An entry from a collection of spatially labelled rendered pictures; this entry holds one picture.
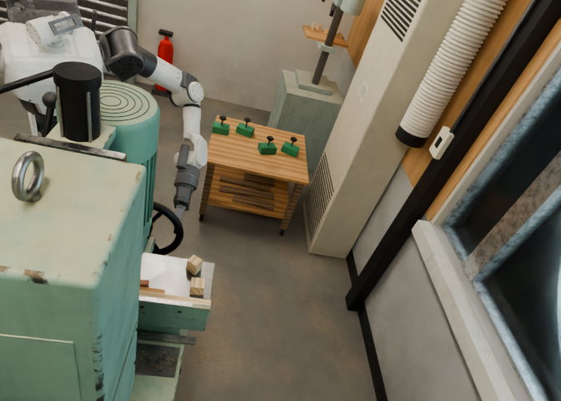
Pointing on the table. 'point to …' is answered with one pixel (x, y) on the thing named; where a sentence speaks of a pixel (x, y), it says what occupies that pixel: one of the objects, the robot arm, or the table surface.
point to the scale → (165, 301)
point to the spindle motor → (133, 130)
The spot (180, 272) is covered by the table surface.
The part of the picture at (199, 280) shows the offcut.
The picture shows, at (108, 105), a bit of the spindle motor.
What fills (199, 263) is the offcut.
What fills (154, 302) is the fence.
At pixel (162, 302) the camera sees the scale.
